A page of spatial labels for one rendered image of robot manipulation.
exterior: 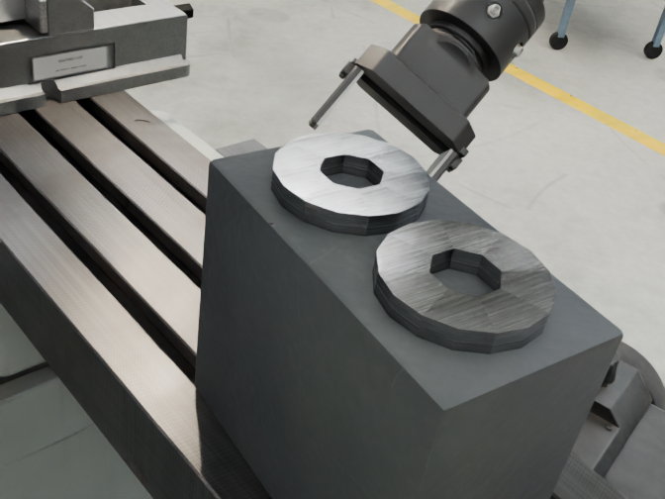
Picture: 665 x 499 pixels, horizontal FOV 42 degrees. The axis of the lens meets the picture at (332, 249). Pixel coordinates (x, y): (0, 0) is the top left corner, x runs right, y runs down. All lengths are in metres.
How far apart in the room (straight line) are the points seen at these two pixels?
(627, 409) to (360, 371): 0.86
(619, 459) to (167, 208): 0.70
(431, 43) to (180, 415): 0.37
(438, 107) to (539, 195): 2.16
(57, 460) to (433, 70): 0.61
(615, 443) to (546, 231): 1.56
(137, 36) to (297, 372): 0.60
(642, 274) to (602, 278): 0.14
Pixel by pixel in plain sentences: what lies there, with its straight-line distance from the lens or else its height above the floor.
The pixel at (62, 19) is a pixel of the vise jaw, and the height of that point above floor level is 1.03.
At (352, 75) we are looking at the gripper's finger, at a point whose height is 1.09.
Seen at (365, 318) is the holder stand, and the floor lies 1.13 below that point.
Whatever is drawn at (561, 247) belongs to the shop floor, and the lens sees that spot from 2.66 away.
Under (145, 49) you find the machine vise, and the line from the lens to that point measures 1.01.
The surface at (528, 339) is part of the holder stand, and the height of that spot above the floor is 1.13.
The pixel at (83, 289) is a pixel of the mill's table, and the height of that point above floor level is 0.94.
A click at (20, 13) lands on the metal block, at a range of 0.96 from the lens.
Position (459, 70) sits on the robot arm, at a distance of 0.75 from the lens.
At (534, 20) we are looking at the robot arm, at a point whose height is 1.14.
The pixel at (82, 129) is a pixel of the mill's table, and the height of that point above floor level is 0.94.
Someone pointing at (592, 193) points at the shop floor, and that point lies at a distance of 2.99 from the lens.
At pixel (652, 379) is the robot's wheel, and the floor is 0.58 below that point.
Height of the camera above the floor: 1.39
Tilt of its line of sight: 36 degrees down
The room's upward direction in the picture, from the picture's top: 10 degrees clockwise
